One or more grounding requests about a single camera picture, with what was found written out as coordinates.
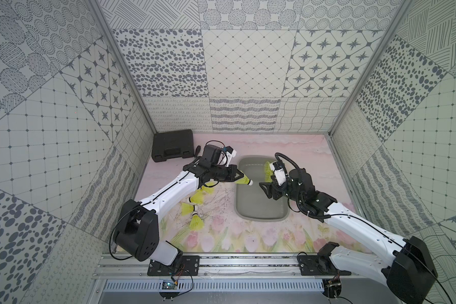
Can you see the black plastic tool case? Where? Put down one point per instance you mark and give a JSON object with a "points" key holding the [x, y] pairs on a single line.
{"points": [[173, 144]]}

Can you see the grey plastic storage box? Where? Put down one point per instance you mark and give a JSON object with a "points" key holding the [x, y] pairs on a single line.
{"points": [[251, 203]]}

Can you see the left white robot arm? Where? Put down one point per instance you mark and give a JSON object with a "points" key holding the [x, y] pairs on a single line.
{"points": [[137, 230]]}

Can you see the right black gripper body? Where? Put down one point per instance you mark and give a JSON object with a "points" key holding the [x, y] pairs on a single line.
{"points": [[285, 190]]}

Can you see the small green circuit board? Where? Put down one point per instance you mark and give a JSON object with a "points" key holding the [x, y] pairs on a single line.
{"points": [[169, 285]]}

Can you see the yellow shuttlecock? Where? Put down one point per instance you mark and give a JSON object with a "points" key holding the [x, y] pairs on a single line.
{"points": [[209, 185], [187, 209], [196, 223], [244, 181], [268, 176], [268, 167], [197, 198]]}

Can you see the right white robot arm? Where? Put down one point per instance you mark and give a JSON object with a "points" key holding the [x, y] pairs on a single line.
{"points": [[404, 265]]}

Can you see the black handled screwdriver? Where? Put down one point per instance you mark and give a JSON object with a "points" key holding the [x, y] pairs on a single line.
{"points": [[197, 151]]}

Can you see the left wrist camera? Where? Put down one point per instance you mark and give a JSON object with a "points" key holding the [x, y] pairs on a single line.
{"points": [[230, 153]]}

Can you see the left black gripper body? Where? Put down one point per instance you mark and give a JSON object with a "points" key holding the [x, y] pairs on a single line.
{"points": [[220, 174]]}

